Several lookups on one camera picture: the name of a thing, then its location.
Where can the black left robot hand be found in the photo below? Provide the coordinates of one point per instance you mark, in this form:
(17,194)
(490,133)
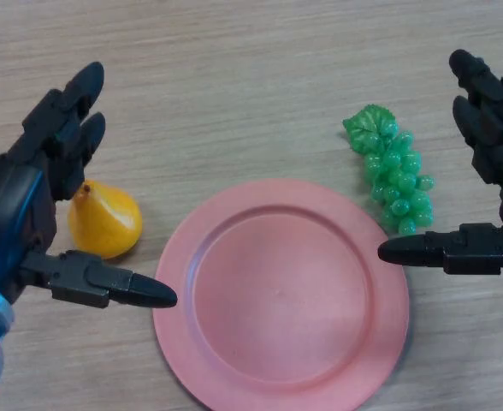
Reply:
(16,197)

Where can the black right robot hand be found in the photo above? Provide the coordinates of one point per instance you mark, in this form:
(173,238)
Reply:
(497,132)

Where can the green grapes bunch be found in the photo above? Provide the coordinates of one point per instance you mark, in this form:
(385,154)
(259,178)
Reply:
(394,171)

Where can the pink round plate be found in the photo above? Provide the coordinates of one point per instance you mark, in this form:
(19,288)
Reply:
(281,295)

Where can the yellow pear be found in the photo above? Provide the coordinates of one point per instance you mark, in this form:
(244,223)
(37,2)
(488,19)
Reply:
(106,222)

